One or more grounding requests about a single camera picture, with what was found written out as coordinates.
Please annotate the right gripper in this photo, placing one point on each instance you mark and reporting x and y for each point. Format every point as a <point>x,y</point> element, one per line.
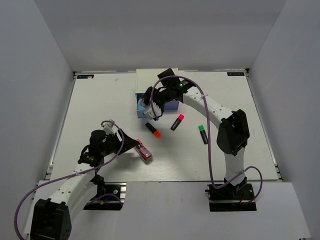
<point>155,100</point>

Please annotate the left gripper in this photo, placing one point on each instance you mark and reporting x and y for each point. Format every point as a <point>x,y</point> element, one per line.
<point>129,143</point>

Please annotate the small blue drawer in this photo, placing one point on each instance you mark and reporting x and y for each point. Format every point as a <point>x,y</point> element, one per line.
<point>140,109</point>

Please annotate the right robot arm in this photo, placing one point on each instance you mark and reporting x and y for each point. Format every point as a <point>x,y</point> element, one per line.
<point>232,126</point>

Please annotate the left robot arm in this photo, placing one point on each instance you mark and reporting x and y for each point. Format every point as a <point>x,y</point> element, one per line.
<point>52,217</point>

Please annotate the pink cap clip tube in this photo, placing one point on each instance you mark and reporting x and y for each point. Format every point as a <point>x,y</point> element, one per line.
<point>144,153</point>

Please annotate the wide blue drawer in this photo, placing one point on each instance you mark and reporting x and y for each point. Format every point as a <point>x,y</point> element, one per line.
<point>171,106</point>

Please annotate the orange cap highlighter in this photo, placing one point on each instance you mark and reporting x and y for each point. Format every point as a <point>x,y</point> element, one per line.
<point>153,130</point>

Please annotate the pink cap highlighter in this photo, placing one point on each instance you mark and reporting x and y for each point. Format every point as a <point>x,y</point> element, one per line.
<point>177,122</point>

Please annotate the green cap highlighter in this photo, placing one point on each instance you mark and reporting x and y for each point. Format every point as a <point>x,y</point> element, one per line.
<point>203,134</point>

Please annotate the left corner label sticker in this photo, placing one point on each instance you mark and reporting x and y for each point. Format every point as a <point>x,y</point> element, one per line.
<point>85,76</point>

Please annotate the corner label sticker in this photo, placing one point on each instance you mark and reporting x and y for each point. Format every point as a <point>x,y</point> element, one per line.
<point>235,74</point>
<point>85,76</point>

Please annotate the right corner label sticker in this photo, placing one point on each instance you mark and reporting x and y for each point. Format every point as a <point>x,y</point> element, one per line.
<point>235,74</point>

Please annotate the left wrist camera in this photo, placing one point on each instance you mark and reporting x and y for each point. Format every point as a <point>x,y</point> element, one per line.
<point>107,126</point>

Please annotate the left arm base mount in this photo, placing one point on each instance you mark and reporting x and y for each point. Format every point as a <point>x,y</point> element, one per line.
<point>110,197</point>

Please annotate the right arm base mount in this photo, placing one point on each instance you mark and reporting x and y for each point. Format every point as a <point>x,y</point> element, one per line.
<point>223,200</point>

